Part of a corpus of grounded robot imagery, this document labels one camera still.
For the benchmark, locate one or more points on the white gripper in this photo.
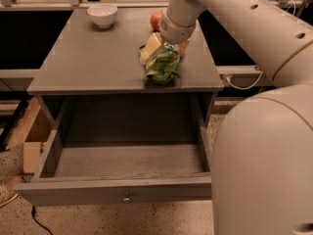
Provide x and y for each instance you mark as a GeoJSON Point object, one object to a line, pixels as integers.
{"type": "Point", "coordinates": [175, 31]}

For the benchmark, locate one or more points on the green rice chip bag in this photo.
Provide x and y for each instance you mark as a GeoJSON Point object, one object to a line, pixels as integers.
{"type": "Point", "coordinates": [163, 67]}

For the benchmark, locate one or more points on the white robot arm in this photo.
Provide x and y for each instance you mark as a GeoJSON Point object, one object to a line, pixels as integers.
{"type": "Point", "coordinates": [262, 159]}

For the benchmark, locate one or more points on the grey open top drawer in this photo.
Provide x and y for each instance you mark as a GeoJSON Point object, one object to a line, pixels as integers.
{"type": "Point", "coordinates": [83, 165]}

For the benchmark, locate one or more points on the metal drawer knob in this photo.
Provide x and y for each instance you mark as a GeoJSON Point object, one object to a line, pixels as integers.
{"type": "Point", "coordinates": [127, 199]}

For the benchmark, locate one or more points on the red apple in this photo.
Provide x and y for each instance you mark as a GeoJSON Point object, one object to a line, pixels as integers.
{"type": "Point", "coordinates": [154, 20]}

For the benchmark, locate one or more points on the white ceramic bowl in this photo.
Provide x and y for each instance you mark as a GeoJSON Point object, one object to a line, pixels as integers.
{"type": "Point", "coordinates": [103, 15]}

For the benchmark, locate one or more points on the grey cabinet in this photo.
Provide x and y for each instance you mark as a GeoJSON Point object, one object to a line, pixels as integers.
{"type": "Point", "coordinates": [100, 70]}

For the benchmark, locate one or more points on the wooden box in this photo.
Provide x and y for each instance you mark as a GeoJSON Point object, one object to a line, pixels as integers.
{"type": "Point", "coordinates": [31, 131]}

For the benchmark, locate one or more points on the tan shoe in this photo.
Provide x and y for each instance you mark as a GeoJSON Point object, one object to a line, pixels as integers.
{"type": "Point", "coordinates": [7, 192]}

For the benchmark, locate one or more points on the grey metal rail frame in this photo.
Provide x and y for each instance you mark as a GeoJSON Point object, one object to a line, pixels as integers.
{"type": "Point", "coordinates": [35, 4]}

